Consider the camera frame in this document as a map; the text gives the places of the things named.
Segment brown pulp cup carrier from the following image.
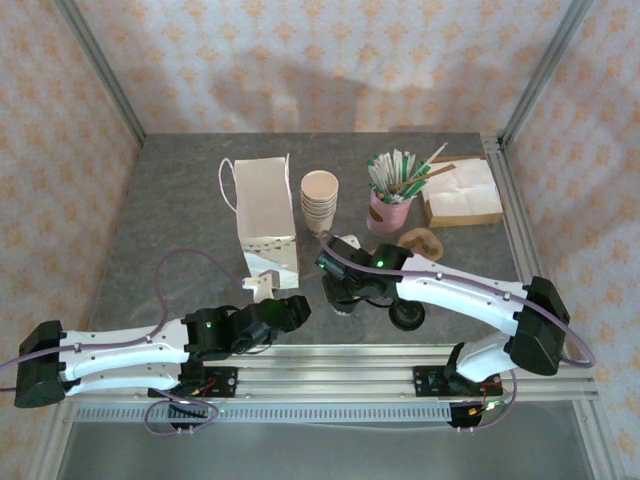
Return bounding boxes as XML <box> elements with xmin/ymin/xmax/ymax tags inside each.
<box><xmin>397</xmin><ymin>227</ymin><xmax>445</xmax><ymax>261</ymax></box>

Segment white paper gift bag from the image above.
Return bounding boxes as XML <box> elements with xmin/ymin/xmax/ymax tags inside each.
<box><xmin>218</xmin><ymin>153</ymin><xmax>301</xmax><ymax>291</ymax></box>

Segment pink holder cup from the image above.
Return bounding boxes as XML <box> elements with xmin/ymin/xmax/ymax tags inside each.
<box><xmin>367</xmin><ymin>187</ymin><xmax>414</xmax><ymax>236</ymax></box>

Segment stack of paper cups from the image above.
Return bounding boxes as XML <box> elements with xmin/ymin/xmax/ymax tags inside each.
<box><xmin>299</xmin><ymin>169</ymin><xmax>340</xmax><ymax>239</ymax></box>

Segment green white sugar stick packet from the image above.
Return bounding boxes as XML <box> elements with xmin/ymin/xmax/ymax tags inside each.
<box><xmin>366</xmin><ymin>158</ymin><xmax>386</xmax><ymax>194</ymax></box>
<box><xmin>402</xmin><ymin>151</ymin><xmax>420</xmax><ymax>186</ymax></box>
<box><xmin>377</xmin><ymin>152</ymin><xmax>396</xmax><ymax>194</ymax></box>
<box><xmin>391</xmin><ymin>148</ymin><xmax>407</xmax><ymax>190</ymax></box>

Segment cardboard napkin box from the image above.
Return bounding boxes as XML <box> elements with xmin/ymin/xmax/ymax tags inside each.
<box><xmin>421</xmin><ymin>155</ymin><xmax>506</xmax><ymax>229</ymax></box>

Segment stack of white napkins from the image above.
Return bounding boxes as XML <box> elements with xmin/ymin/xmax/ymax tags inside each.
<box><xmin>423</xmin><ymin>158</ymin><xmax>504</xmax><ymax>215</ymax></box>

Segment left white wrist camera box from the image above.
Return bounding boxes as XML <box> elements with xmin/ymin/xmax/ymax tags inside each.
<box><xmin>241</xmin><ymin>269</ymin><xmax>281</xmax><ymax>304</ymax></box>

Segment left black mount plate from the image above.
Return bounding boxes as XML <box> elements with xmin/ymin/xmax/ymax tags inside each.
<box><xmin>148</xmin><ymin>365</ymin><xmax>239</xmax><ymax>400</ymax></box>

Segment black mount plate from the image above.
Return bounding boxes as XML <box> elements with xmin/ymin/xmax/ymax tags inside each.
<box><xmin>148</xmin><ymin>365</ymin><xmax>239</xmax><ymax>400</ymax></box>
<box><xmin>411</xmin><ymin>364</ymin><xmax>503</xmax><ymax>399</ymax></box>

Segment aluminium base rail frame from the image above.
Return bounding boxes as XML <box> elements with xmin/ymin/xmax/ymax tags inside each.
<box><xmin>52</xmin><ymin>344</ymin><xmax>599</xmax><ymax>401</ymax></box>

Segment red orange base wires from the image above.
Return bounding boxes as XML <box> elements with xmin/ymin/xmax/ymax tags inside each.
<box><xmin>172</xmin><ymin>377</ymin><xmax>224</xmax><ymax>404</ymax></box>
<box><xmin>467</xmin><ymin>382</ymin><xmax>516</xmax><ymax>419</ymax></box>

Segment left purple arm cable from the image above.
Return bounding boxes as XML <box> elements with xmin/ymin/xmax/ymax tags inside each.
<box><xmin>0</xmin><ymin>248</ymin><xmax>246</xmax><ymax>435</ymax></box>

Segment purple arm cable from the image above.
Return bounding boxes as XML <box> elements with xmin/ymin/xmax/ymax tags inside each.
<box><xmin>0</xmin><ymin>248</ymin><xmax>246</xmax><ymax>435</ymax></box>
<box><xmin>319</xmin><ymin>234</ymin><xmax>597</xmax><ymax>434</ymax></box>

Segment slotted grey cable duct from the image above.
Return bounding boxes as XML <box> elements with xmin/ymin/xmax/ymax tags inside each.
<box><xmin>72</xmin><ymin>403</ymin><xmax>454</xmax><ymax>424</ymax></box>

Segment right black mount plate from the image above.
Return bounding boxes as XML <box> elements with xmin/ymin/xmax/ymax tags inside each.
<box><xmin>411</xmin><ymin>364</ymin><xmax>503</xmax><ymax>399</ymax></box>

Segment aluminium side rail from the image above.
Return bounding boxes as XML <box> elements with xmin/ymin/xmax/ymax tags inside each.
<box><xmin>480</xmin><ymin>134</ymin><xmax>571</xmax><ymax>359</ymax></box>

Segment aluminium frame leg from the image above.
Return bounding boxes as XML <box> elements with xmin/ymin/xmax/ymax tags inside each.
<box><xmin>572</xmin><ymin>399</ymin><xmax>626</xmax><ymax>480</ymax></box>
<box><xmin>27</xmin><ymin>399</ymin><xmax>76</xmax><ymax>480</ymax></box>

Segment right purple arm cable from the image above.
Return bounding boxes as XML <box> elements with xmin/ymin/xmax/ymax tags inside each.
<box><xmin>319</xmin><ymin>234</ymin><xmax>597</xmax><ymax>434</ymax></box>

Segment aluminium frame post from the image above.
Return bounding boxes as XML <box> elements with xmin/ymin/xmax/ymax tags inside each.
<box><xmin>54</xmin><ymin>0</ymin><xmax>147</xmax><ymax>146</ymax></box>
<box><xmin>499</xmin><ymin>0</ymin><xmax>596</xmax><ymax>149</ymax></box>

